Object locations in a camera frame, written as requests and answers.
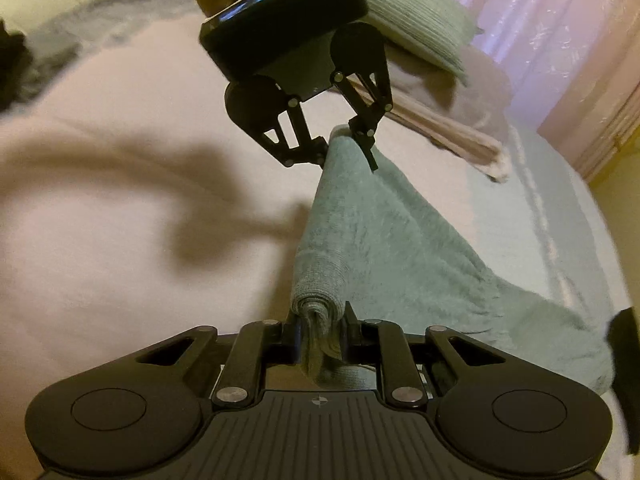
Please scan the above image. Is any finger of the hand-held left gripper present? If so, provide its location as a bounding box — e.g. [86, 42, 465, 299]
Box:
[258, 100, 330, 169]
[330, 71, 395, 173]

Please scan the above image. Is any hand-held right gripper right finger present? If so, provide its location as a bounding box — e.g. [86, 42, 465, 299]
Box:
[340, 316, 507, 407]

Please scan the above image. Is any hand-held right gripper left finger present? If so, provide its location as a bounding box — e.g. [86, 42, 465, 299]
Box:
[134, 319, 307, 407]

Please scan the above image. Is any green-grey towel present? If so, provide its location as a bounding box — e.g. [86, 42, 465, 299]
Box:
[290, 124, 619, 397]

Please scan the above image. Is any beige pink folded blanket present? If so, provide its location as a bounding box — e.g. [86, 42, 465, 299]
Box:
[385, 50, 514, 184]

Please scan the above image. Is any green ribbed pillow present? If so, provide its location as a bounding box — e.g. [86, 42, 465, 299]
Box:
[350, 0, 482, 87]

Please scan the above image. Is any pink curtain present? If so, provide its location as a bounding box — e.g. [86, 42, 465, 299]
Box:
[390, 0, 640, 182]

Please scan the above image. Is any black folded cloth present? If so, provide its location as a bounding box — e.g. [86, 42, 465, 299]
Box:
[606, 309, 640, 457]

